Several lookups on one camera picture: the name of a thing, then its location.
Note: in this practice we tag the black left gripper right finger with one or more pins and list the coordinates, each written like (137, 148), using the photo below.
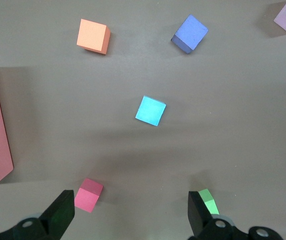
(197, 217)

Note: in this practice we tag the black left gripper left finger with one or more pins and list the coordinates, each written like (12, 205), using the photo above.
(58, 215)

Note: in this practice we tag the light blue foam block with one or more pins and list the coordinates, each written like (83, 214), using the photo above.
(150, 110)

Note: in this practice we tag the green foam block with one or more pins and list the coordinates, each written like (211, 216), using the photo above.
(211, 206)

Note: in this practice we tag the red foam block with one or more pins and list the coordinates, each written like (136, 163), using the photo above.
(87, 197)

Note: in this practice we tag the brown table cover sheet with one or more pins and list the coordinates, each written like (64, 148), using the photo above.
(142, 155)

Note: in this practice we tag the orange foam block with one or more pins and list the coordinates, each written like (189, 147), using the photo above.
(91, 35)

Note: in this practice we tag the purple foam block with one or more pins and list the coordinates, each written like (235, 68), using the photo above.
(191, 31)

